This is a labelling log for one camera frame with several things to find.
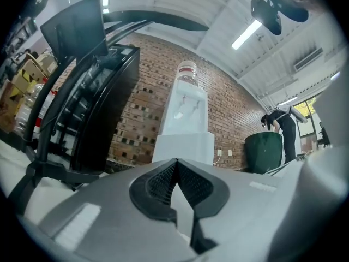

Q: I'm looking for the ceiling air vent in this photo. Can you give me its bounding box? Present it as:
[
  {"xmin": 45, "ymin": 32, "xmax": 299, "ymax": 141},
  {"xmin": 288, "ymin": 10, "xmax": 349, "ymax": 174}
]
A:
[{"xmin": 293, "ymin": 47, "xmax": 324, "ymax": 71}]

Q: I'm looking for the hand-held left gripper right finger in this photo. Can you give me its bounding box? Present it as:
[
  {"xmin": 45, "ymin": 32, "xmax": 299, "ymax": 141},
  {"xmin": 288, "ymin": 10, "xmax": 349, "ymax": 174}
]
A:
[{"xmin": 177, "ymin": 158, "xmax": 283, "ymax": 262}]

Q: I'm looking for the black glass display fridge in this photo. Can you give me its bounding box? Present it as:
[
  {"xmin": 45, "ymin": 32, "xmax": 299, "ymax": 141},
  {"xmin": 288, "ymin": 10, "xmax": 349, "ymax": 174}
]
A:
[{"xmin": 40, "ymin": 44, "xmax": 141, "ymax": 187}]

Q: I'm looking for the black tubular stand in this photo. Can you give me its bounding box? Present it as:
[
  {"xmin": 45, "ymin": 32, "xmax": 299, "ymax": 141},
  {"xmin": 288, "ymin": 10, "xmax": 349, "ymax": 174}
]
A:
[{"xmin": 8, "ymin": 9, "xmax": 209, "ymax": 215}]

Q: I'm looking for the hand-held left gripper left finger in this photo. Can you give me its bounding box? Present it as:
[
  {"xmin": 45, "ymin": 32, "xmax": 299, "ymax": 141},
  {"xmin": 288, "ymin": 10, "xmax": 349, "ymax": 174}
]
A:
[{"xmin": 16, "ymin": 158, "xmax": 197, "ymax": 262}]

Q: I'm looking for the large dark green tub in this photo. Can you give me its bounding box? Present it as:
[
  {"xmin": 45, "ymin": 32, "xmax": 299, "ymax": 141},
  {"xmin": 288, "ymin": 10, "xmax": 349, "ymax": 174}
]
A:
[{"xmin": 244, "ymin": 131, "xmax": 284, "ymax": 175}]

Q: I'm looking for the white water dispenser cabinet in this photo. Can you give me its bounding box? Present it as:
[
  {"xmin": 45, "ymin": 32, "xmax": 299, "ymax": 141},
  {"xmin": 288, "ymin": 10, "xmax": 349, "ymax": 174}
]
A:
[{"xmin": 151, "ymin": 80, "xmax": 215, "ymax": 166}]

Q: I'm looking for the clear water jug red label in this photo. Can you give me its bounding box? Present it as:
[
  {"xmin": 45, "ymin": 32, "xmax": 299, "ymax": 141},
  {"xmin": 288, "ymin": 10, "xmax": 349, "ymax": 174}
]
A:
[{"xmin": 176, "ymin": 60, "xmax": 199, "ymax": 87}]

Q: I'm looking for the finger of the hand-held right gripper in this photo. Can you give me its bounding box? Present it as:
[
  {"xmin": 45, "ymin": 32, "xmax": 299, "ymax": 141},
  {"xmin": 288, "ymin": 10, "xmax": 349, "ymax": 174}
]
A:
[
  {"xmin": 268, "ymin": 145, "xmax": 349, "ymax": 256},
  {"xmin": 312, "ymin": 87, "xmax": 349, "ymax": 148}
]

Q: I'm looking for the black head-worn camera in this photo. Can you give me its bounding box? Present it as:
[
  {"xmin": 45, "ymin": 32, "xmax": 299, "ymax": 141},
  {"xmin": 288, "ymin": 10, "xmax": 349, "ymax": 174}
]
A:
[{"xmin": 250, "ymin": 0, "xmax": 283, "ymax": 35}]

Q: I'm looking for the yellow black cardboard box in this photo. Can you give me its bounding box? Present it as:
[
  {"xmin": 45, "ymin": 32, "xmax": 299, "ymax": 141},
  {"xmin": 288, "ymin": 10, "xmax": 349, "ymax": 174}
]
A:
[{"xmin": 12, "ymin": 60, "xmax": 42, "ymax": 95}]

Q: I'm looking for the brown cardboard box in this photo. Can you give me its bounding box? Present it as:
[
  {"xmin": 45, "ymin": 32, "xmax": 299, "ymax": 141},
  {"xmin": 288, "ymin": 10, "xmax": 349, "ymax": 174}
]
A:
[{"xmin": 0, "ymin": 80, "xmax": 26, "ymax": 134}]

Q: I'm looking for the black monitor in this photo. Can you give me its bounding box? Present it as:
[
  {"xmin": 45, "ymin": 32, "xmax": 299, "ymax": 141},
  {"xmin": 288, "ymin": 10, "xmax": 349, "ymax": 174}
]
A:
[{"xmin": 40, "ymin": 0, "xmax": 109, "ymax": 65}]

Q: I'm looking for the large clear plastic bottle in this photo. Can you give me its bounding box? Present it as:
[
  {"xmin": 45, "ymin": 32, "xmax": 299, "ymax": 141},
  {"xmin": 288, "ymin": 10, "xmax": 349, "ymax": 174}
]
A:
[{"xmin": 15, "ymin": 83, "xmax": 46, "ymax": 136}]

